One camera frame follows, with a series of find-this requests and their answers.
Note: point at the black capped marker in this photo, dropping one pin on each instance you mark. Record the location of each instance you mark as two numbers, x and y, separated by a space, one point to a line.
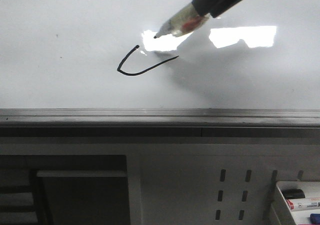
290 194

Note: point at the white marker tray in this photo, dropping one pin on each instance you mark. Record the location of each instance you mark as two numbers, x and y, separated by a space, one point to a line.
280 211

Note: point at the red capped white marker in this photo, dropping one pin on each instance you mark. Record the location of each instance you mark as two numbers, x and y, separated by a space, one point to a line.
303 204

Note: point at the dark cabinet with white shelf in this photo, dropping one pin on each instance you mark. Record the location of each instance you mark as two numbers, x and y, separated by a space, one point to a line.
64 190

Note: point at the white perforated metal panel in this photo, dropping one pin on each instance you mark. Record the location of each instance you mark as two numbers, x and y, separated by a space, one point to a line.
213 184

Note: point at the taped black tip marker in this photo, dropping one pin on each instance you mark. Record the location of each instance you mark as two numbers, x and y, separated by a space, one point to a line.
183 22

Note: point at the white whiteboard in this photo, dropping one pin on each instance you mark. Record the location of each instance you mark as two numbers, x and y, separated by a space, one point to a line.
260 54

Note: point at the blue capped marker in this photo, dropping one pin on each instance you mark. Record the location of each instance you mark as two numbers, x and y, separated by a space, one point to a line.
315 218

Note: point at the grey aluminium whiteboard ledge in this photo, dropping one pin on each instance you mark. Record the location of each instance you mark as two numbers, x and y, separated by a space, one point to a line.
182 122

